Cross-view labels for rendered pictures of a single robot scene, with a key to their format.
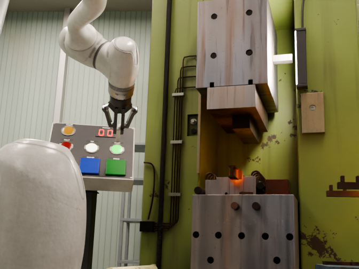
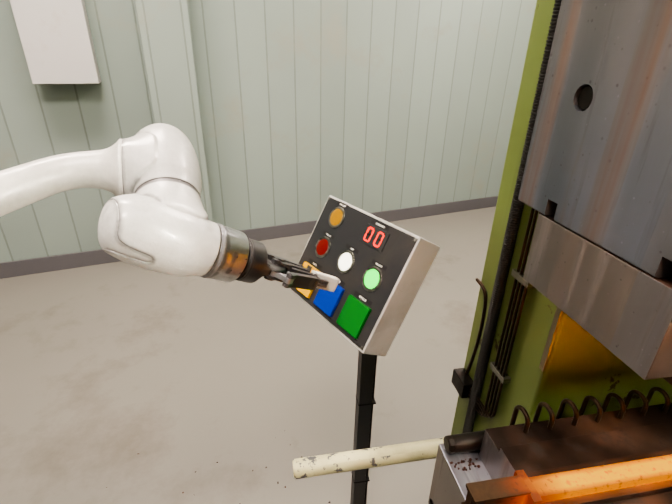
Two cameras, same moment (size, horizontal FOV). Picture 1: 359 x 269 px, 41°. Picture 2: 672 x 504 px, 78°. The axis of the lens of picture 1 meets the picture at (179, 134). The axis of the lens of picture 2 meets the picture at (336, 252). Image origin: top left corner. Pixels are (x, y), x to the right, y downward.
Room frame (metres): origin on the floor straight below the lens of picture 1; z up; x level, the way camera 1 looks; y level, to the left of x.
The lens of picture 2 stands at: (1.41, -0.43, 1.54)
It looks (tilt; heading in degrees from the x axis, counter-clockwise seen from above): 26 degrees down; 62
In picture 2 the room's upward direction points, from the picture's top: 1 degrees clockwise
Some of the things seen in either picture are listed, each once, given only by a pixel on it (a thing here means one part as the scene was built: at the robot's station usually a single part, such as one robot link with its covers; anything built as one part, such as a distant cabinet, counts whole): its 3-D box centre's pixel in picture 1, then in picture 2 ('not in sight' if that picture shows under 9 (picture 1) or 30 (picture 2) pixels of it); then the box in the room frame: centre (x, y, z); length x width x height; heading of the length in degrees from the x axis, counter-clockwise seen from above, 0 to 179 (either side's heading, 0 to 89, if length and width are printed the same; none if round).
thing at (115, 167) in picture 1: (115, 168); (354, 316); (1.82, 0.24, 1.01); 0.07 x 0.05 x 0.07; 98
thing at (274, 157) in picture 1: (259, 118); not in sight; (2.34, -0.40, 1.37); 0.41 x 0.10 x 0.91; 73
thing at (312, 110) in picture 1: (312, 113); not in sight; (1.87, -0.54, 1.27); 0.09 x 0.02 x 0.17; 73
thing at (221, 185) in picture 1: (239, 191); (637, 473); (2.05, -0.27, 0.96); 0.42 x 0.20 x 0.09; 163
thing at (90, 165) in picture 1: (89, 166); (329, 296); (1.81, 0.34, 1.01); 0.07 x 0.05 x 0.07; 98
